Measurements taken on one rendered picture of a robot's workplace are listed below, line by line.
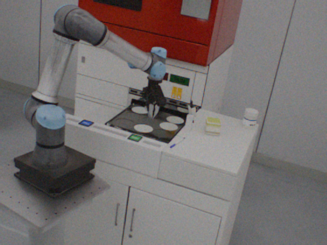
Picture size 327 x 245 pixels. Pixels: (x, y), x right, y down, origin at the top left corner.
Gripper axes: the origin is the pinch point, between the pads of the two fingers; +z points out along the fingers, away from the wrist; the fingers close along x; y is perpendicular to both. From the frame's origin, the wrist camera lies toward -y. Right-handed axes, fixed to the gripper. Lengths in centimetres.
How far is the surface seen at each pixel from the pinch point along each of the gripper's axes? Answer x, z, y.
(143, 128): 0.2, 9.2, 6.9
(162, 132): -7.1, 9.4, -0.3
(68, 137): 40.5, 10.9, 9.2
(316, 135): -201, 57, 44
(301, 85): -187, 16, 63
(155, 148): 12.1, 3.4, -24.6
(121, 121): 8.2, 9.2, 17.2
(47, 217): 66, 17, -39
